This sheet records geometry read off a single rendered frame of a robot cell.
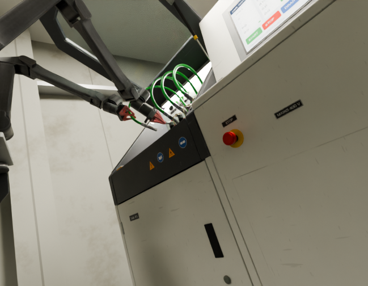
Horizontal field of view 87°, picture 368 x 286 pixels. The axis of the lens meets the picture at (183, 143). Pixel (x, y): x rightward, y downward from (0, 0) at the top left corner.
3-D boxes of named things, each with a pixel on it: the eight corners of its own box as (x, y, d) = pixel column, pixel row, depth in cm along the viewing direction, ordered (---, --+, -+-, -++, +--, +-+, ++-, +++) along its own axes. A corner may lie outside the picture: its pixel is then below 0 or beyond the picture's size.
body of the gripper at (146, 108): (159, 105, 106) (147, 97, 104) (150, 118, 100) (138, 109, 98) (154, 112, 111) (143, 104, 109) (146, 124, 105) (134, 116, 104)
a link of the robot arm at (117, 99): (92, 104, 117) (94, 95, 110) (105, 94, 124) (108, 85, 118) (109, 116, 118) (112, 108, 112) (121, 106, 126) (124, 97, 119)
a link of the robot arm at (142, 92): (118, 93, 99) (130, 91, 95) (130, 80, 106) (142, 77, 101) (132, 111, 107) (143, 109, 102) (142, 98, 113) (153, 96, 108)
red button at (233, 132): (223, 151, 52) (216, 134, 54) (231, 150, 55) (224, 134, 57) (239, 143, 49) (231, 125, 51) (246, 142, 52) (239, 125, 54)
